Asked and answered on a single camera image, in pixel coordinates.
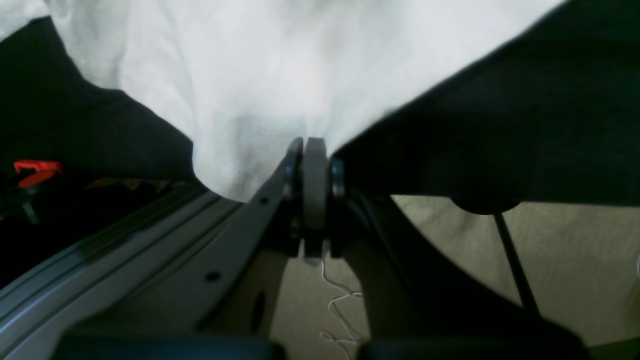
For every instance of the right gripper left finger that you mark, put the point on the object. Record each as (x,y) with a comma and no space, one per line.
(144,288)

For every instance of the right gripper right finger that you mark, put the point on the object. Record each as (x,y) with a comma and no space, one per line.
(419,304)

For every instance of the white T-shirt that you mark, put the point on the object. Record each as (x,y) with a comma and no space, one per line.
(243,78)

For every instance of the orange black right clamp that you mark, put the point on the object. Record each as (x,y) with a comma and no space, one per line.
(33,172)

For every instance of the black table cloth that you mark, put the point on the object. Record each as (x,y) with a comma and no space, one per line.
(550,116)

